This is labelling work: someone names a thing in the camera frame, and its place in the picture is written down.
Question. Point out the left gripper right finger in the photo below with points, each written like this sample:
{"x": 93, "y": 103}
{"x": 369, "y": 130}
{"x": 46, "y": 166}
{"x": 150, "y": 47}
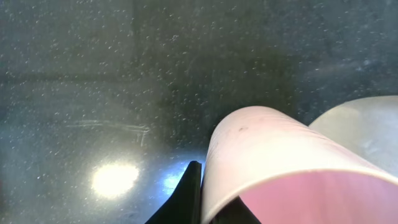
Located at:
{"x": 234, "y": 214}

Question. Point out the white cup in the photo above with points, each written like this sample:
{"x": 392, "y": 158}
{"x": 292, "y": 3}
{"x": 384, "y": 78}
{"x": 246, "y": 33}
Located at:
{"x": 367, "y": 133}

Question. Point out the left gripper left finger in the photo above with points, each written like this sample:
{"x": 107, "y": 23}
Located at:
{"x": 186, "y": 199}

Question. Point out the pink cup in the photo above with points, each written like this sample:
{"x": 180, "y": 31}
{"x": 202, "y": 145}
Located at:
{"x": 264, "y": 146}

